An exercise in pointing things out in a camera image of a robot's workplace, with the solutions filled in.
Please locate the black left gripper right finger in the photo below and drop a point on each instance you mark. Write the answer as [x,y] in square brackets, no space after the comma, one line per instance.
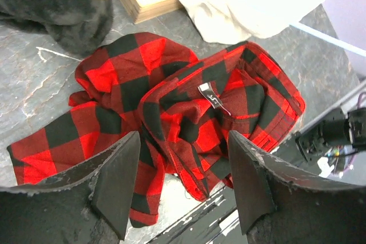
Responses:
[280,203]

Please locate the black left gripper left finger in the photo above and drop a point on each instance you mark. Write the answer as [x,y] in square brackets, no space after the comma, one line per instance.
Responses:
[87,203]

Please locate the red black plaid shirt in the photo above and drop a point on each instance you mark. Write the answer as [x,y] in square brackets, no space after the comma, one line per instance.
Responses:
[183,108]

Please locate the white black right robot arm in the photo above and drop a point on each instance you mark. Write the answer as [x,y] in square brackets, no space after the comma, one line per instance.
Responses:
[337,130]

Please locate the black beige patterned blanket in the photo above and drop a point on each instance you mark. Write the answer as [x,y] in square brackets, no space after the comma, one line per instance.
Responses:
[78,26]

